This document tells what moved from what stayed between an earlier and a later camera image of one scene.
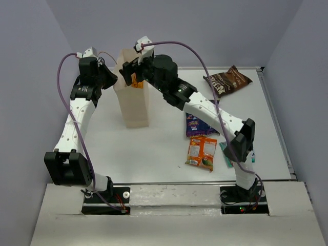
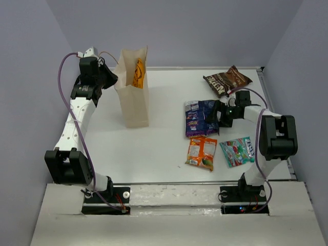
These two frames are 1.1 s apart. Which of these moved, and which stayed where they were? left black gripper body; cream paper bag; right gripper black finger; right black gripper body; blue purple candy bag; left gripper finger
Moved: right gripper black finger; right black gripper body
Stayed: blue purple candy bag; left black gripper body; left gripper finger; cream paper bag
